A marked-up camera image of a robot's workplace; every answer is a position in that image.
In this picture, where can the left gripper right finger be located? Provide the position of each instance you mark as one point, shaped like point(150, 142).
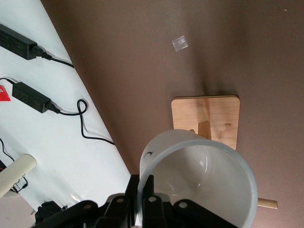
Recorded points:
point(154, 213)

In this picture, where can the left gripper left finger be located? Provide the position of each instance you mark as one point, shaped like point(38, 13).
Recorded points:
point(118, 211)

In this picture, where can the white ceramic cup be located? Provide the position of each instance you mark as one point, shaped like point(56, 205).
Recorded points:
point(197, 171)

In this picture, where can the wooden cup rack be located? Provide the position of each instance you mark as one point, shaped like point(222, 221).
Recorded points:
point(221, 114)

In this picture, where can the beige tube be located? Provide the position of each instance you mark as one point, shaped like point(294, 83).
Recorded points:
point(16, 172)

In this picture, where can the small black power adapter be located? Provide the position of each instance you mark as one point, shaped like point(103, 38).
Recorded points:
point(31, 97)

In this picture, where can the red label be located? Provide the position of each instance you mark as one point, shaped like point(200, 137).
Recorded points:
point(3, 95)

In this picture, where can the clear tape patch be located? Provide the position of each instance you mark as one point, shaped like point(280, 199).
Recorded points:
point(180, 43)

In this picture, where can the large black power adapter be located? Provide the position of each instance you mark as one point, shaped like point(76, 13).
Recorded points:
point(14, 41)

